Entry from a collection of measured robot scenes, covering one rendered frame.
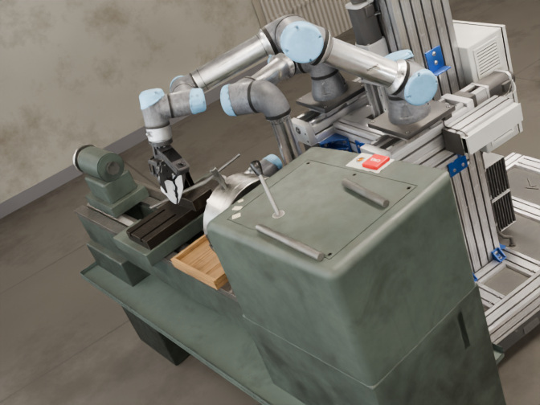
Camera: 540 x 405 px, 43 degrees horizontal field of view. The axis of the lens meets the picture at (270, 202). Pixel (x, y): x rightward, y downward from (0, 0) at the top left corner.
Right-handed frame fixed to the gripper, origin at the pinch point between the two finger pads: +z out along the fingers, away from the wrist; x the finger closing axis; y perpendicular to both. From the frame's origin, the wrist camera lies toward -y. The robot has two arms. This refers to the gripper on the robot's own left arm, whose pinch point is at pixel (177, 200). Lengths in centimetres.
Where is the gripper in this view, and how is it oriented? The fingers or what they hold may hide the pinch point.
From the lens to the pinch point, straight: 221.9
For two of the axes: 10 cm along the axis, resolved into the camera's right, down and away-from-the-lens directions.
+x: -7.7, 3.4, -5.4
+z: 1.5, 9.2, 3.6
